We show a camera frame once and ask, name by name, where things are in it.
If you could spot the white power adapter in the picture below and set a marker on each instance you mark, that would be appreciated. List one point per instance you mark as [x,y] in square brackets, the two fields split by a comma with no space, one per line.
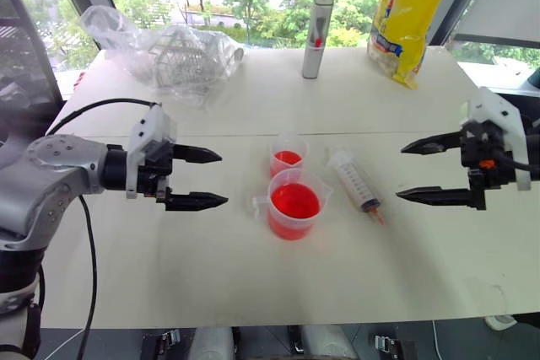
[500,321]

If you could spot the large beaker red liquid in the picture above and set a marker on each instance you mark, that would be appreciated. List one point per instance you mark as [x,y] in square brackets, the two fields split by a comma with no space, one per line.
[293,206]

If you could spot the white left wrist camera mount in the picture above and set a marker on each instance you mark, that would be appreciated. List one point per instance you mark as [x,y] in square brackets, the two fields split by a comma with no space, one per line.
[147,132]

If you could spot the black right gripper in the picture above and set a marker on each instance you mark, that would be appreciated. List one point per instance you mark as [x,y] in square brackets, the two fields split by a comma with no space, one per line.
[485,157]

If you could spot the clear plastic syringe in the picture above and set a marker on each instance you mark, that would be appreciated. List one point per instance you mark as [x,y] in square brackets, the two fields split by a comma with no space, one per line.
[354,178]

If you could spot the clear crumpled plastic bag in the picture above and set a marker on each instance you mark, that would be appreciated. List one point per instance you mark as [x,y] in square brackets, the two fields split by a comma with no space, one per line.
[169,56]

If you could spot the silver cylindrical tube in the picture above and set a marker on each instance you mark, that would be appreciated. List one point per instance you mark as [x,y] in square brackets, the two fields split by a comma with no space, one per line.
[317,39]

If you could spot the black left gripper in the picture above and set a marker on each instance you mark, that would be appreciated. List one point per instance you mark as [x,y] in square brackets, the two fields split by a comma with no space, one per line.
[157,170]

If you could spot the small beaker red liquid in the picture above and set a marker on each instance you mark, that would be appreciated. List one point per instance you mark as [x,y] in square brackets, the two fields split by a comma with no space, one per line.
[287,157]

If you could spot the grey rounded robot leg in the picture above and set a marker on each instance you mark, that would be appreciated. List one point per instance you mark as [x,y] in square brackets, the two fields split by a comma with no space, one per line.
[327,342]
[213,343]

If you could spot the yellow snack bag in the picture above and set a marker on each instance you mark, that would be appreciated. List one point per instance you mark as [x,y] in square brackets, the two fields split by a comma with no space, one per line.
[403,18]

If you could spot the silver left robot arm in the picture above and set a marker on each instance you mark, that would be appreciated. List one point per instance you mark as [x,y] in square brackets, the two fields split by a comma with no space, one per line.
[50,174]

